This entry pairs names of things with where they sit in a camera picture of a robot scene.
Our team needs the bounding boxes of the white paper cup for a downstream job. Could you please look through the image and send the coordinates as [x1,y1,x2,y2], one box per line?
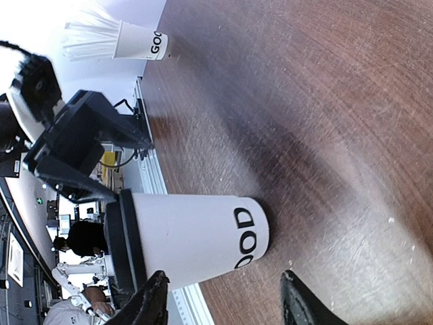
[132,193,270,290]

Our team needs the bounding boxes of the white cup holding straws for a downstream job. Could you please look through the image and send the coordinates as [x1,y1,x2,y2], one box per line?
[112,21,168,61]

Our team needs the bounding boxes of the aluminium front rail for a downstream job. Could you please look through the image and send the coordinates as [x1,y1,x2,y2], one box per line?
[133,77,214,325]

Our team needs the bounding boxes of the paper wrapped straws bundle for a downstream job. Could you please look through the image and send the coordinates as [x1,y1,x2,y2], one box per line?
[62,3,121,61]

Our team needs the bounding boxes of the person in white shirt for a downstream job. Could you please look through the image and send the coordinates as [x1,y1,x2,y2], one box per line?
[43,286,115,325]

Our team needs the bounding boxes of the black plastic cup lid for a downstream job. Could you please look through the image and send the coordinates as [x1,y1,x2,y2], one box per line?
[104,190,147,293]

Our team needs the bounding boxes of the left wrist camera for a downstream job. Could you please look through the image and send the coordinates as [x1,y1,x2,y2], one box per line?
[1,41,66,144]

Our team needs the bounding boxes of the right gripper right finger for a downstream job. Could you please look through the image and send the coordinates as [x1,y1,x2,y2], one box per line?
[280,269,347,325]

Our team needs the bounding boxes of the person in black shirt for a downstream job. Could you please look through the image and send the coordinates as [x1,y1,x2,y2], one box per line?
[53,221,108,257]

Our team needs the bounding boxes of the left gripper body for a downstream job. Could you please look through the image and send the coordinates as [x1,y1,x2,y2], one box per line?
[23,90,152,203]

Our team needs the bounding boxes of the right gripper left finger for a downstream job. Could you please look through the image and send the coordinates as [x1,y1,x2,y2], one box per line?
[108,270,169,325]

